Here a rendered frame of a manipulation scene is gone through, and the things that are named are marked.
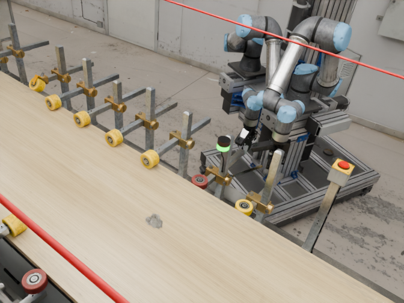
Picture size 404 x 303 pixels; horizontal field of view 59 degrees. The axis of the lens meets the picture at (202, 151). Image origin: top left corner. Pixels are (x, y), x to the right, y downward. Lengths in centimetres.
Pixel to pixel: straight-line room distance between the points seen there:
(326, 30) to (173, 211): 104
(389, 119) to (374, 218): 147
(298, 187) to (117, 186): 164
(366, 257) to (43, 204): 221
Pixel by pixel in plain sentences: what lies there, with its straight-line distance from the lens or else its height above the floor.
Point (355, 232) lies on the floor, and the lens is 307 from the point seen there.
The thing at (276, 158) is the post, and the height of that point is 112.
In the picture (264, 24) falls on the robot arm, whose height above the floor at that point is 146.
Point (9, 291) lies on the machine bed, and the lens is 234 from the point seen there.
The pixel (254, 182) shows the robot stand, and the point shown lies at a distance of 283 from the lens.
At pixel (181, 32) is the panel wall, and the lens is 499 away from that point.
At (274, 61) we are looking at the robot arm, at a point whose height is 131.
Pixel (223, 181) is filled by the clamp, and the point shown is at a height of 85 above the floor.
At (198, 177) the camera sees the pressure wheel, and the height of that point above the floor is 90.
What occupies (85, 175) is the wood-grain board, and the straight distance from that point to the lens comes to 176.
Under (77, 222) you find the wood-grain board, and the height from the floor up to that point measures 90.
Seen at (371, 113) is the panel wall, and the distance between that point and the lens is 441.
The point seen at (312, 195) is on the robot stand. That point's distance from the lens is 287.
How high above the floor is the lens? 205
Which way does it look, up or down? 37 degrees down
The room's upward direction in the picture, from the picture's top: 7 degrees clockwise
